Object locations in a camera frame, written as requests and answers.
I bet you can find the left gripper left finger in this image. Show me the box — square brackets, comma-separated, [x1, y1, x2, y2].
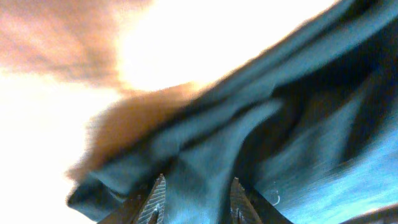
[98, 174, 167, 224]

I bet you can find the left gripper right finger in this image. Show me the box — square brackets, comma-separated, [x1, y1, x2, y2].
[229, 177, 292, 224]

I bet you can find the black t-shirt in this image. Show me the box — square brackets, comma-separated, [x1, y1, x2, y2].
[68, 0, 397, 223]

